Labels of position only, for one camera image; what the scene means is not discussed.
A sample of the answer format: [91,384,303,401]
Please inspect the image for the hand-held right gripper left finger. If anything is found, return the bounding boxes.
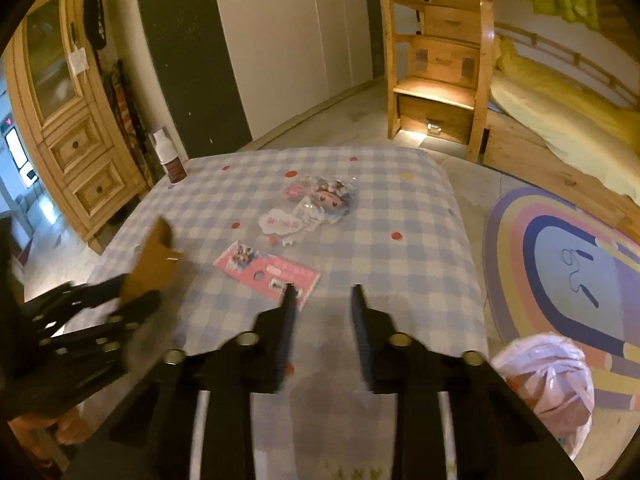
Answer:
[65,284,301,480]

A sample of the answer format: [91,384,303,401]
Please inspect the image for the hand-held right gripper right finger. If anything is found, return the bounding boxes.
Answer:
[350,284,583,480]

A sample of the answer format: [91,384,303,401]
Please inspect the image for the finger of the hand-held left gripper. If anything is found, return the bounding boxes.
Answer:
[40,290,162,367]
[22,275,127,334]

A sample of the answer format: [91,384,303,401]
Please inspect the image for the brown cardboard piece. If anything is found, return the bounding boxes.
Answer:
[120,216,182,306]

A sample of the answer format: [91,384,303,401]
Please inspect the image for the pink printed card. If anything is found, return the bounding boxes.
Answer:
[212,241,322,311]

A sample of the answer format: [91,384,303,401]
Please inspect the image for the pink white plastic bag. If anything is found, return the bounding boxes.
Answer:
[492,332,596,461]

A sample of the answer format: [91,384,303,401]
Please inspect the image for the person's left hand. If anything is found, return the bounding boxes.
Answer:
[7,405,96,471]

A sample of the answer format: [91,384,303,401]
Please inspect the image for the white pink paper cutout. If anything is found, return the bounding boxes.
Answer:
[257,206,311,237]

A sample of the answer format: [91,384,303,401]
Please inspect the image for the clear plastic toy packaging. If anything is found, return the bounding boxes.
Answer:
[285,174,360,226]

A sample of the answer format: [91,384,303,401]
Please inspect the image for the white pump bottle brown label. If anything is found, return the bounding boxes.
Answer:
[150,127,188,184]

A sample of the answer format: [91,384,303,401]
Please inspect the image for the wooden cabinet with drawers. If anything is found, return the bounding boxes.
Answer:
[2,0,151,256]

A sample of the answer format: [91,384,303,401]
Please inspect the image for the rainbow rug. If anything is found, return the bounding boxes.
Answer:
[482,187,640,411]

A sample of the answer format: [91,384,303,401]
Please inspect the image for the wooden bunk bed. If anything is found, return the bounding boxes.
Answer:
[482,0,640,231]

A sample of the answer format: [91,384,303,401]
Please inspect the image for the white paper tag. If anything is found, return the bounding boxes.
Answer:
[67,47,91,76]

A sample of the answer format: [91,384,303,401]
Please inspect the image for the black wardrobe panel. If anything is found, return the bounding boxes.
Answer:
[132,0,253,160]

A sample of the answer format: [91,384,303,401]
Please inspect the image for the wooden stair drawers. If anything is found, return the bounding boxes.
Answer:
[381,0,497,163]

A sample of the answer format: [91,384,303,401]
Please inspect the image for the white wardrobe with round holes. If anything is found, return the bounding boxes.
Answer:
[210,0,377,141]

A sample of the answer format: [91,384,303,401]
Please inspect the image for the dark hanging garment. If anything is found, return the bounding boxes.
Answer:
[82,0,108,51]

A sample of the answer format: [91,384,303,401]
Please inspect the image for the yellow bedding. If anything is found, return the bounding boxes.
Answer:
[490,35,640,201]

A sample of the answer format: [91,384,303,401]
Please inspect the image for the black cord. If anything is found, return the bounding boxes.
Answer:
[562,247,599,311]

